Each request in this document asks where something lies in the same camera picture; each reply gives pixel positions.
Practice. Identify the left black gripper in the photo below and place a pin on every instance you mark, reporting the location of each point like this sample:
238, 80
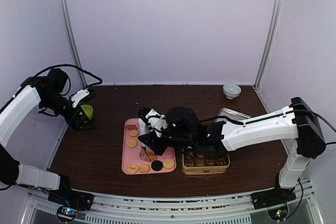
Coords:
75, 125

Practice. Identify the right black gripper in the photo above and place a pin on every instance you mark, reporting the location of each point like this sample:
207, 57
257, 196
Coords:
152, 143

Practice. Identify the star butter cookie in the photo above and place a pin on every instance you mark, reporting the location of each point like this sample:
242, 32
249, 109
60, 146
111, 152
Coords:
147, 155

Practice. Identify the metal serving tongs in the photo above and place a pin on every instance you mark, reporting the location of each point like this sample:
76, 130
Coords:
143, 131

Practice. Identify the plain round cookie bottom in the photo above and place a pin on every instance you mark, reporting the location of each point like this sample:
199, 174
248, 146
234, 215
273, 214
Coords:
144, 168

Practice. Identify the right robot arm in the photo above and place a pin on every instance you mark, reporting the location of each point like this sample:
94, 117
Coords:
180, 128

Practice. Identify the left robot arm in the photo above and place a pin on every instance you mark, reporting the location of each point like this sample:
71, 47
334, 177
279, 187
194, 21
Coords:
29, 126

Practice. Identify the pink sandwich cookie lower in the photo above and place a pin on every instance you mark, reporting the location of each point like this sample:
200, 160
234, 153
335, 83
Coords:
168, 154

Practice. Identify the green plastic bowl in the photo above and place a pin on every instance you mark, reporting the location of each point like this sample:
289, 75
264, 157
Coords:
88, 110

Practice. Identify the black sandwich cookie lower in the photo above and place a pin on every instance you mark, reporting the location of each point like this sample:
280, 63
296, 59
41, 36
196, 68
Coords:
157, 165

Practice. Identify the beige round biscuit corner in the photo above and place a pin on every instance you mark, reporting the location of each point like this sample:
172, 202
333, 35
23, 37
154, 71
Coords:
168, 163

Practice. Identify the beige round biscuit left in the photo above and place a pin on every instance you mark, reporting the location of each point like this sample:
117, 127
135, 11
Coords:
131, 143

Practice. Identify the pink plastic tray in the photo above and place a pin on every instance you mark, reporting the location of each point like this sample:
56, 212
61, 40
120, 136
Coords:
138, 159

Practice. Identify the biscuit with pink stick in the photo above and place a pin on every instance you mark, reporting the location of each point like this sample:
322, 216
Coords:
132, 168

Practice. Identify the gold cookie tin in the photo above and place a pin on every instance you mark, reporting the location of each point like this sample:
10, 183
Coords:
197, 164

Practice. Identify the silver tin lid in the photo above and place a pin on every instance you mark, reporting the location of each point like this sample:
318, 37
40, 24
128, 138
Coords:
231, 114

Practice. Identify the pale ceramic bowl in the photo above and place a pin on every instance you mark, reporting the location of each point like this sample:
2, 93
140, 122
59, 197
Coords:
231, 90

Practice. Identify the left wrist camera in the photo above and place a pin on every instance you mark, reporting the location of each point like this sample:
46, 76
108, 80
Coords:
83, 95

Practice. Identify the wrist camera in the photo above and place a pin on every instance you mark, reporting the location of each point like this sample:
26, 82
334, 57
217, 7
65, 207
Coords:
151, 119
83, 95

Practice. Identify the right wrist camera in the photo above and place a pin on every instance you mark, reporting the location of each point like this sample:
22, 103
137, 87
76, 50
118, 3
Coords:
151, 119

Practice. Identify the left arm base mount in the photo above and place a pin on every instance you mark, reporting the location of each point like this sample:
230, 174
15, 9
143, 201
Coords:
70, 206

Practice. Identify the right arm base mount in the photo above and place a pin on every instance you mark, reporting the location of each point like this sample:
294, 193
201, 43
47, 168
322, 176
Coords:
275, 201

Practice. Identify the left aluminium frame post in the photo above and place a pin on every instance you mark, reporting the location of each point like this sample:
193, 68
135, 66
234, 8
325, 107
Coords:
70, 33

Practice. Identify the aluminium frame post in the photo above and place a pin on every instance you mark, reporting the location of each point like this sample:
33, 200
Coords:
70, 33
266, 55

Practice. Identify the right aluminium frame post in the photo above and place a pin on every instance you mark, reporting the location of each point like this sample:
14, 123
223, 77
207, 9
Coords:
266, 55

